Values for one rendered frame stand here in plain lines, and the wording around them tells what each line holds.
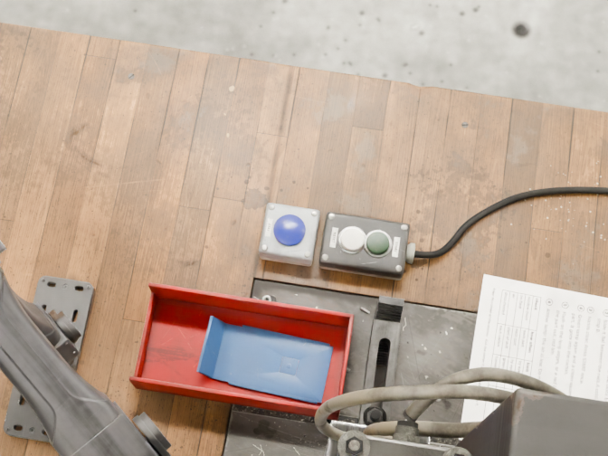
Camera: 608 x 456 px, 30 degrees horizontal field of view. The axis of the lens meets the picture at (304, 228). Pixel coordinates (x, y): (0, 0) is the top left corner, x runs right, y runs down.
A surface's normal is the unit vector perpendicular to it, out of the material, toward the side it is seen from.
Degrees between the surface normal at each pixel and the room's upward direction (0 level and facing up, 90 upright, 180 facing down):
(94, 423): 26
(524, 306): 1
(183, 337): 0
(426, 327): 0
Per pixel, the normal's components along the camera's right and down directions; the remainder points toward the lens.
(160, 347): 0.00, -0.30
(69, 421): 0.29, 0.04
